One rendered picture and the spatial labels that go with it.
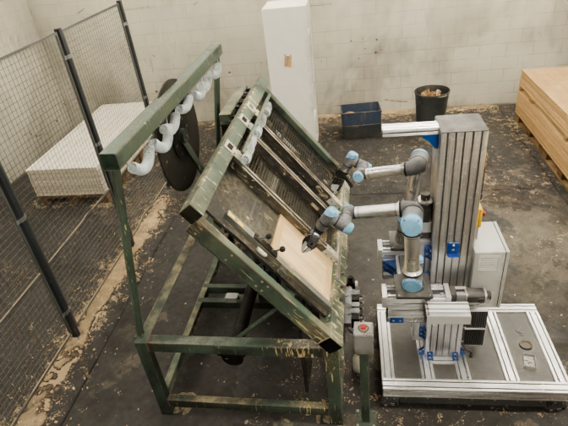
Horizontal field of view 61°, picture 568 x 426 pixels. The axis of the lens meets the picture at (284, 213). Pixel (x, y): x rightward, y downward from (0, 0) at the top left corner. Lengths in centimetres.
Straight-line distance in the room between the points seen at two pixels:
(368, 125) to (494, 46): 236
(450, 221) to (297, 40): 427
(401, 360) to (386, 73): 553
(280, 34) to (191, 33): 218
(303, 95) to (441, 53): 252
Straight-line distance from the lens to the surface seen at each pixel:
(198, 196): 267
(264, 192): 332
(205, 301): 456
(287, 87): 699
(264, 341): 324
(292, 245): 329
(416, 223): 268
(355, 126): 753
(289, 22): 676
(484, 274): 334
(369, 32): 819
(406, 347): 395
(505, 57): 867
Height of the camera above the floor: 316
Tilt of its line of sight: 33 degrees down
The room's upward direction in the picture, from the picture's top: 7 degrees counter-clockwise
